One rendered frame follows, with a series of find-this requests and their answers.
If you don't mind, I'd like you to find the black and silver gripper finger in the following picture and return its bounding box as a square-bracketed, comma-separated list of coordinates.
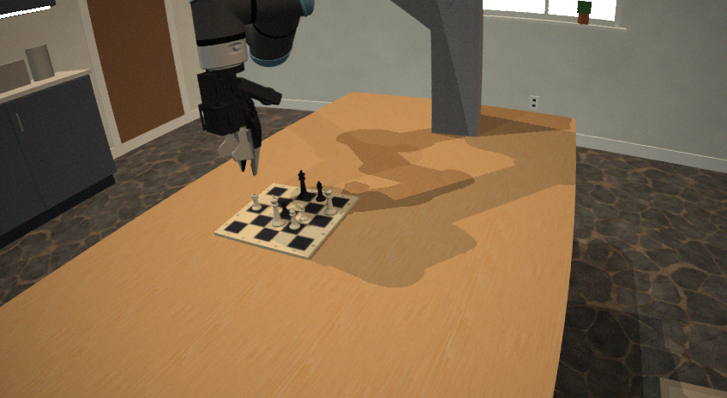
[218, 132, 247, 172]
[232, 107, 261, 176]

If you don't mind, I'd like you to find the black and cream chessboard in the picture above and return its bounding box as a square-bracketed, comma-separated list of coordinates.
[214, 184, 359, 260]

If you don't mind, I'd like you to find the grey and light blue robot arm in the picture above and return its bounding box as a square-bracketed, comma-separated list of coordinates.
[189, 0, 315, 106]

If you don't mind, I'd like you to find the white chess king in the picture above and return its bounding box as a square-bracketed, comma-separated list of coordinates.
[270, 195, 285, 227]

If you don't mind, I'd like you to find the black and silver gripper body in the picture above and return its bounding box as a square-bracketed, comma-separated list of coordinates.
[197, 63, 256, 136]

